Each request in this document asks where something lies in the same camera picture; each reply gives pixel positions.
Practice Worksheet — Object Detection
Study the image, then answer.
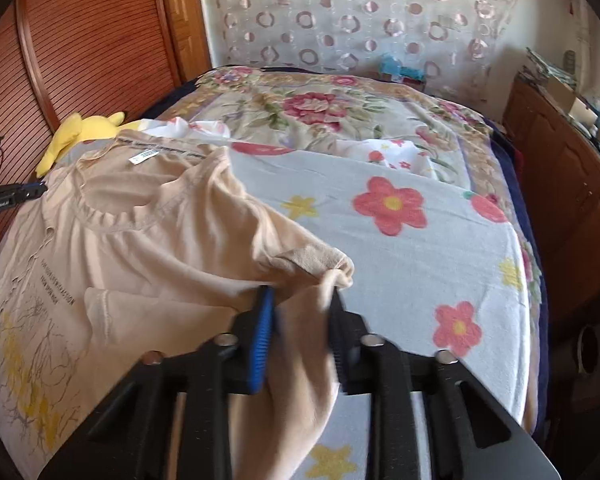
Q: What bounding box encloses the beige printed t-shirt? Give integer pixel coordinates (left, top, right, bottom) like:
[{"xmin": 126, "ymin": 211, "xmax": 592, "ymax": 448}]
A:
[{"xmin": 0, "ymin": 132, "xmax": 354, "ymax": 479}]

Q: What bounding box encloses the yellow plush toy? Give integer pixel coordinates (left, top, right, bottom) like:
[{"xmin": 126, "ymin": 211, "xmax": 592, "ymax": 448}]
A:
[{"xmin": 35, "ymin": 112, "xmax": 140, "ymax": 179}]

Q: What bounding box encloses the white flower print sheet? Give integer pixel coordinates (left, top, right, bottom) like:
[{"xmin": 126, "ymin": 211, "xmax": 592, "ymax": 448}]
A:
[{"xmin": 139, "ymin": 116, "xmax": 531, "ymax": 480}]

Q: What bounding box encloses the floral rose blanket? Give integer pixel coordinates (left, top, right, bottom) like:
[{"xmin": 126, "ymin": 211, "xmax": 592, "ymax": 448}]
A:
[{"xmin": 152, "ymin": 66, "xmax": 547, "ymax": 430}]

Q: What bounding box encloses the blue tissue box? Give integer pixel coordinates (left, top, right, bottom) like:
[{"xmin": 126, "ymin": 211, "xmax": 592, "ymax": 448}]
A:
[{"xmin": 379, "ymin": 54, "xmax": 426, "ymax": 84}]

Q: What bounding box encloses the wooden sideboard cabinet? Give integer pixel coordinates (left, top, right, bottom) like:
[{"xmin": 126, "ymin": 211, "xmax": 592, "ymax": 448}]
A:
[{"xmin": 503, "ymin": 76, "xmax": 600, "ymax": 323}]

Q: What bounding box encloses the cardboard box on cabinet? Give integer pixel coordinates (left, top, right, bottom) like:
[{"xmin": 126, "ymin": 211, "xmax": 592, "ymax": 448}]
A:
[{"xmin": 544, "ymin": 77, "xmax": 597, "ymax": 129}]

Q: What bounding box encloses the sheer circle pattern curtain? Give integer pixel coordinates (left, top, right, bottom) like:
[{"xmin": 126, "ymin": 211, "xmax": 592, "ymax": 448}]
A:
[{"xmin": 201, "ymin": 0, "xmax": 517, "ymax": 103}]

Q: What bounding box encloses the stack of papers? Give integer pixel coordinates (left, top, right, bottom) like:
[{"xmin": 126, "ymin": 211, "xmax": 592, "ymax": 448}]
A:
[{"xmin": 526, "ymin": 48, "xmax": 577, "ymax": 90}]

